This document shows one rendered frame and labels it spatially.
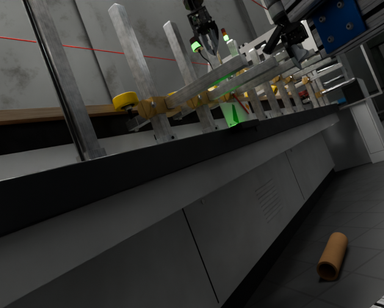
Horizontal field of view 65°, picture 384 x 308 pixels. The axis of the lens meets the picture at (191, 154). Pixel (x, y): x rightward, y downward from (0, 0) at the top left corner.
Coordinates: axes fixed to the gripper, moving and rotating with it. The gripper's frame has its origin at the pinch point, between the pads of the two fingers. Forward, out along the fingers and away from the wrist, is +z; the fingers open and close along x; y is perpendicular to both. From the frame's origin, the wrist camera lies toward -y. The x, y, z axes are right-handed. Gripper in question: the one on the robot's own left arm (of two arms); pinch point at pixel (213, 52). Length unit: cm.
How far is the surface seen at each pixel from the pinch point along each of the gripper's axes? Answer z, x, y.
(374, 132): 63, 99, -226
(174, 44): -6.6, -11.2, 7.1
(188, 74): 5.5, -10.5, 7.1
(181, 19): -316, -86, -589
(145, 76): 8.0, -17.9, 30.0
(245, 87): 12.5, 5.2, -18.4
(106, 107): 8.8, -35.8, 23.6
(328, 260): 89, 10, -19
